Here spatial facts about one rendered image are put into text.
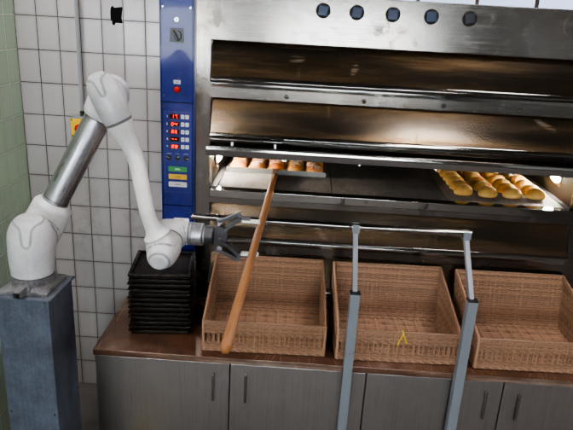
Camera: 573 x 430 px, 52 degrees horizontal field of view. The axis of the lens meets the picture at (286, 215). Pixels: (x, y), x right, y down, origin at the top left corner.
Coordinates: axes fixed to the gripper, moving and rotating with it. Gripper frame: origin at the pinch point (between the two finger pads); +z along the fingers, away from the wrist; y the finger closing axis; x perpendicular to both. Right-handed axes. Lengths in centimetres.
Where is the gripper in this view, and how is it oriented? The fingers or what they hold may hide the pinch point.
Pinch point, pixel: (256, 238)
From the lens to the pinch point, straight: 229.5
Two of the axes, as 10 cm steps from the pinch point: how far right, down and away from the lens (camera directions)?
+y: -0.5, 9.4, 3.2
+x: -0.6, 3.2, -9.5
